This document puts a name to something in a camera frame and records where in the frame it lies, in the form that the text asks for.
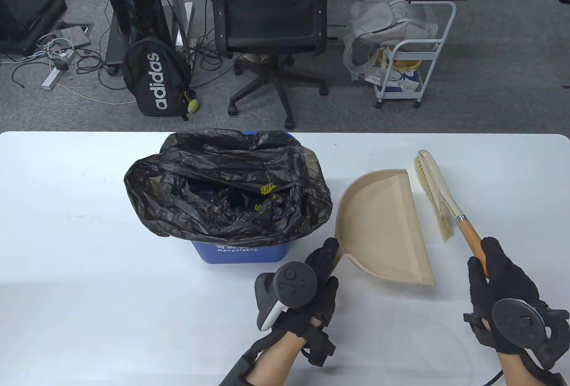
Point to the light grey backpack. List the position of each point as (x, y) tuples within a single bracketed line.
[(378, 16)]

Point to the black plastic bin bag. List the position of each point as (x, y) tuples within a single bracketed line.
[(222, 168)]

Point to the black mesh office chair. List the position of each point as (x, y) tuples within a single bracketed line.
[(267, 12)]

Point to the person's left forearm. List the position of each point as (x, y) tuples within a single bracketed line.
[(276, 359)]

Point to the grey metal desk leg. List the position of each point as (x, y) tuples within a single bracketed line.
[(178, 3)]

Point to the person's left hand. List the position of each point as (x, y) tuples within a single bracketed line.
[(320, 288)]

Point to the blue and white box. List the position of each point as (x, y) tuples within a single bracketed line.
[(403, 83)]

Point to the white power strip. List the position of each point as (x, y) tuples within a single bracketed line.
[(51, 79)]

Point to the beige plastic dustpan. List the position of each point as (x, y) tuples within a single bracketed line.
[(383, 234)]

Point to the person's right forearm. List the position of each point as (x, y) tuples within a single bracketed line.
[(519, 368)]

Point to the white rolling cart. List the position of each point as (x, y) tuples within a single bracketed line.
[(418, 45)]

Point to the black backpack with white print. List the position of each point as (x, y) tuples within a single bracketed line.
[(156, 79)]

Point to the black wrist sensor box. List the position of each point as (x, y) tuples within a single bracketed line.
[(550, 379), (238, 372)]

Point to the person's right hand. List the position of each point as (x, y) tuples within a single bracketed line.
[(503, 279)]

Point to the black computer tower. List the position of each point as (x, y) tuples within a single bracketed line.
[(133, 3)]

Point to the black monitor stand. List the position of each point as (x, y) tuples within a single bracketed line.
[(22, 3)]

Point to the blue food waste bin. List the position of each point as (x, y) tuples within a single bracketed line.
[(240, 254)]

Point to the pile of green mung beans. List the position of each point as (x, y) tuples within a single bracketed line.
[(267, 190)]

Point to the white table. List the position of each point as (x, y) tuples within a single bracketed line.
[(89, 292)]

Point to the grey floor socket box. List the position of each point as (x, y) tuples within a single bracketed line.
[(75, 34)]

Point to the yellow bowl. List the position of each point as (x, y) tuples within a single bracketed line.
[(407, 64)]

